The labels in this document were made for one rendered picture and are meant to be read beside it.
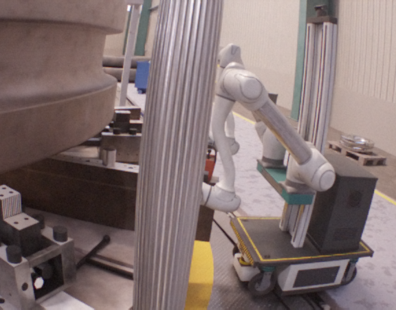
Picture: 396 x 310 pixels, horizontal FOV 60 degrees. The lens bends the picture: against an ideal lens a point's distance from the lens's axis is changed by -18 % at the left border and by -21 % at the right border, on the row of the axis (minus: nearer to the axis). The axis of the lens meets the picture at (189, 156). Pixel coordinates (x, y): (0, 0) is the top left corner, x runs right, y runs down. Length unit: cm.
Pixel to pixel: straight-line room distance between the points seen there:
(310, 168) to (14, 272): 143
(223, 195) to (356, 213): 97
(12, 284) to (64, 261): 28
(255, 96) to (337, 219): 108
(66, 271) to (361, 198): 179
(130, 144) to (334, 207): 176
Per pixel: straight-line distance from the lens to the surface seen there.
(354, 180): 242
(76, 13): 194
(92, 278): 196
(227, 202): 198
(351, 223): 254
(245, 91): 169
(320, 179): 195
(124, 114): 338
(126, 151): 333
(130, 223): 247
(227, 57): 254
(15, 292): 141
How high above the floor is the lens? 139
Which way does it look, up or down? 15 degrees down
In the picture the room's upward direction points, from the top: 7 degrees clockwise
